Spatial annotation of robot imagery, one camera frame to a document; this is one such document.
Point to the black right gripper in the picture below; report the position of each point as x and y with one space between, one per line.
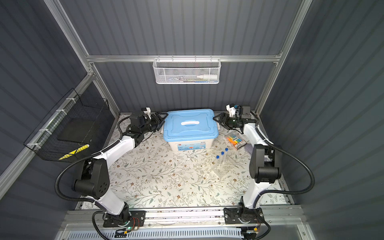
225 122

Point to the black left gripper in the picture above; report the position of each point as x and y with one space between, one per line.
159 120

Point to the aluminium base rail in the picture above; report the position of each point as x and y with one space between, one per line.
194 217

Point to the highlighter marker pack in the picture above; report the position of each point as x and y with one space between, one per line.
236 141

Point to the white plastic storage box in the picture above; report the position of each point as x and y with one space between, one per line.
191 145

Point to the black wire wall basket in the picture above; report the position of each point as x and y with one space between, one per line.
76 130

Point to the white wire wall basket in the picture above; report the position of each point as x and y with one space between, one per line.
187 73

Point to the blue plastic box lid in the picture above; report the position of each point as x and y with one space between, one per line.
190 125

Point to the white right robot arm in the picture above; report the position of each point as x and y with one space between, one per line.
265 162

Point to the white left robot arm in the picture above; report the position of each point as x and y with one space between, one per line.
93 182

